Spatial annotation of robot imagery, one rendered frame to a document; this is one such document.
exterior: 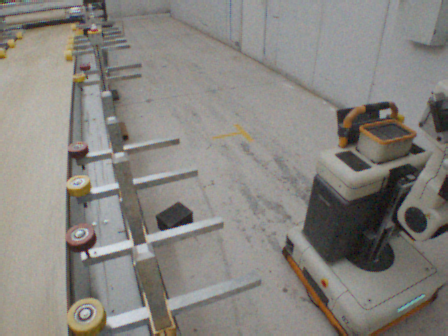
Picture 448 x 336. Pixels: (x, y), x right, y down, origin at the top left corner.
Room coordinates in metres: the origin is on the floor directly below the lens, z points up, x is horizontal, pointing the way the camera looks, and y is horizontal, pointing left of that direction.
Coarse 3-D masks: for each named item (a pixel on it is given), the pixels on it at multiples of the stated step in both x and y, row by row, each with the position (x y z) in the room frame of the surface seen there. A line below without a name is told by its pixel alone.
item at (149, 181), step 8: (184, 168) 0.94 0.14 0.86; (192, 168) 0.94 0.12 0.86; (152, 176) 0.89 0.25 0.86; (160, 176) 0.89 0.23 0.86; (168, 176) 0.89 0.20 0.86; (176, 176) 0.90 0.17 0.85; (184, 176) 0.91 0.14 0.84; (192, 176) 0.92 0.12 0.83; (112, 184) 0.84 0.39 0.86; (136, 184) 0.85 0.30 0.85; (144, 184) 0.86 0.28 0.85; (152, 184) 0.87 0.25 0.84; (160, 184) 0.88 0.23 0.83; (96, 192) 0.80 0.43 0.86; (104, 192) 0.80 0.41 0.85; (112, 192) 0.81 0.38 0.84; (80, 200) 0.77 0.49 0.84; (88, 200) 0.78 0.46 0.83
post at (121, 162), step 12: (120, 156) 0.57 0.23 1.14; (120, 168) 0.56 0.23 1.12; (120, 180) 0.56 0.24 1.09; (132, 180) 0.57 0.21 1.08; (120, 192) 0.56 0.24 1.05; (132, 192) 0.57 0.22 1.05; (132, 204) 0.56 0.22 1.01; (132, 216) 0.56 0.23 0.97; (132, 228) 0.56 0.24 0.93; (144, 240) 0.57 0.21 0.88
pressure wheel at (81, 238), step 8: (72, 232) 0.56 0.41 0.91; (80, 232) 0.56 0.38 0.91; (88, 232) 0.56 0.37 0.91; (72, 240) 0.53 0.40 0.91; (80, 240) 0.53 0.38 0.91; (88, 240) 0.54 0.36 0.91; (96, 240) 0.56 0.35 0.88; (72, 248) 0.52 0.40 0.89; (80, 248) 0.52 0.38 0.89; (88, 248) 0.53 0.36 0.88
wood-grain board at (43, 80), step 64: (0, 64) 2.41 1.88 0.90; (64, 64) 2.26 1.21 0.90; (0, 128) 1.21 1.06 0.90; (64, 128) 1.19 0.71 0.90; (0, 192) 0.73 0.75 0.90; (64, 192) 0.74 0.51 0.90; (0, 256) 0.47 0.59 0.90; (64, 256) 0.48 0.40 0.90; (0, 320) 0.29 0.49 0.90; (64, 320) 0.31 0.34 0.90
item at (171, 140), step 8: (176, 136) 1.18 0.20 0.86; (136, 144) 1.11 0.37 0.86; (144, 144) 1.11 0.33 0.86; (152, 144) 1.12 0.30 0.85; (160, 144) 1.13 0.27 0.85; (168, 144) 1.14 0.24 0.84; (176, 144) 1.16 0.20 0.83; (96, 152) 1.05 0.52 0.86; (104, 152) 1.05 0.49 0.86; (128, 152) 1.08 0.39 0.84; (136, 152) 1.09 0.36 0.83; (80, 160) 1.00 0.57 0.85; (88, 160) 1.02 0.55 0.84; (96, 160) 1.03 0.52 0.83
